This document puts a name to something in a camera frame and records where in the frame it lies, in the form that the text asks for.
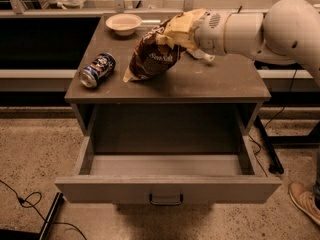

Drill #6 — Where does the white paper bowl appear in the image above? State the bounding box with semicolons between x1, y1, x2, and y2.
106;14;142;36

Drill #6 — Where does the black drawer handle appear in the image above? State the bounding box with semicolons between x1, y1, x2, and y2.
149;194;184;206

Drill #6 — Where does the black stand leg left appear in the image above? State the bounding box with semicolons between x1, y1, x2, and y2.
38;192;64;240

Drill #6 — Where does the blue soda can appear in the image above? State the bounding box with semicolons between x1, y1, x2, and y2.
79;53;116;88

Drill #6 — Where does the brown sea salt chip bag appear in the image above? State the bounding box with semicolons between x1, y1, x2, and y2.
123;17;187;82

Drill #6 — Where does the open grey top drawer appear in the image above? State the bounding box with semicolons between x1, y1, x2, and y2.
56;129;281;204

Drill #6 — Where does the person's blue jeans leg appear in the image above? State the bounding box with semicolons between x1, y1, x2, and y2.
313;147;320;202

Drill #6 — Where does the black stand leg right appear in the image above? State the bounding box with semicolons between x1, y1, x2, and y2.
254;117;284;174

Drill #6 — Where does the black cable on floor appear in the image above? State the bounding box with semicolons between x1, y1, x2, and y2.
0;179;88;240

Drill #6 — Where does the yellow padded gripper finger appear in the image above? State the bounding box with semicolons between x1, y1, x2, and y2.
164;9;206;49

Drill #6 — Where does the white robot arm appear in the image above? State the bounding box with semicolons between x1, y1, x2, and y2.
164;0;320;84

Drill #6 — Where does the tan shoe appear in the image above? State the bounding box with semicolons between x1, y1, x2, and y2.
289;183;320;226

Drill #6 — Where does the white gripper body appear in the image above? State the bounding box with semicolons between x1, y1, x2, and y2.
195;10;231;56

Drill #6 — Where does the clear plastic water bottle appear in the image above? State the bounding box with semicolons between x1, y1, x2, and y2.
187;49;215;62

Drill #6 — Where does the black stand leg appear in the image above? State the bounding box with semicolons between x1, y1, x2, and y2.
38;192;64;240
254;117;284;174

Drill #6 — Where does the grey cabinet with counter top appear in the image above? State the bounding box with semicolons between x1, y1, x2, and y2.
64;11;272;137

